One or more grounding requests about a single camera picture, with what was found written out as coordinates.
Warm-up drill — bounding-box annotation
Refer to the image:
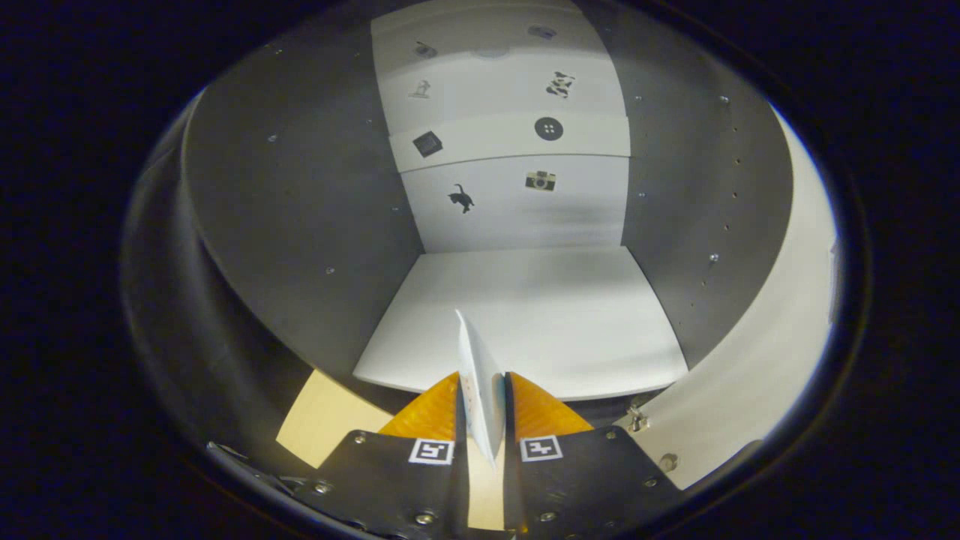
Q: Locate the white cabinet door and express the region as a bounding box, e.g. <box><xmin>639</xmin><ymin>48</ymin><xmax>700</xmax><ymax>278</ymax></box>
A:
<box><xmin>615</xmin><ymin>105</ymin><xmax>839</xmax><ymax>492</ymax></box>

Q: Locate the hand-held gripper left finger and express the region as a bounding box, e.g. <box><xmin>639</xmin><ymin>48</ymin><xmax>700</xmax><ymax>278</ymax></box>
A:
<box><xmin>292</xmin><ymin>371</ymin><xmax>470</xmax><ymax>540</ymax></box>

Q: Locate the white box with blue bottle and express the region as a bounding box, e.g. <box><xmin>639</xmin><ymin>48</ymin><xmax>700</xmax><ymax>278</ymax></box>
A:
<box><xmin>456</xmin><ymin>309</ymin><xmax>505</xmax><ymax>470</ymax></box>

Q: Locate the grey cabinet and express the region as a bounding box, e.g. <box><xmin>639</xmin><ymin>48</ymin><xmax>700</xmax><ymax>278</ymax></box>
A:
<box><xmin>184</xmin><ymin>0</ymin><xmax>796</xmax><ymax>421</ymax></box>

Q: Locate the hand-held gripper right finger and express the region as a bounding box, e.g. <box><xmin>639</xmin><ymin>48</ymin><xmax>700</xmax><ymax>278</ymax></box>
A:
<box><xmin>502</xmin><ymin>371</ymin><xmax>683</xmax><ymax>537</ymax></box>

